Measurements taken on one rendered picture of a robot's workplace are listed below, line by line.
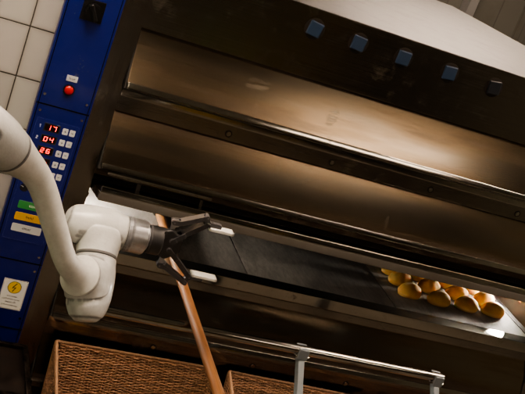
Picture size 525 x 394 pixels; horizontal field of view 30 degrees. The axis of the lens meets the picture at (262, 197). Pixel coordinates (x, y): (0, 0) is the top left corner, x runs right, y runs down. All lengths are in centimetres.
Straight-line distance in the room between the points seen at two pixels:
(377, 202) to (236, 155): 52
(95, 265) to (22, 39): 80
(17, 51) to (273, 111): 78
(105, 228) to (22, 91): 65
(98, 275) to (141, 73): 78
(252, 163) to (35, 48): 76
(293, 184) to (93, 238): 94
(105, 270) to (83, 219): 14
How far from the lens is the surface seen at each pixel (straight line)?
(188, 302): 291
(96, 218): 243
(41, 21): 287
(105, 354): 327
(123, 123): 299
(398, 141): 320
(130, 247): 247
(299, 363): 300
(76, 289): 236
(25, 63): 290
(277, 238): 305
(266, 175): 312
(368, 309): 345
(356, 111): 314
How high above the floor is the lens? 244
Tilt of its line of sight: 18 degrees down
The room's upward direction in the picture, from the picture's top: 21 degrees clockwise
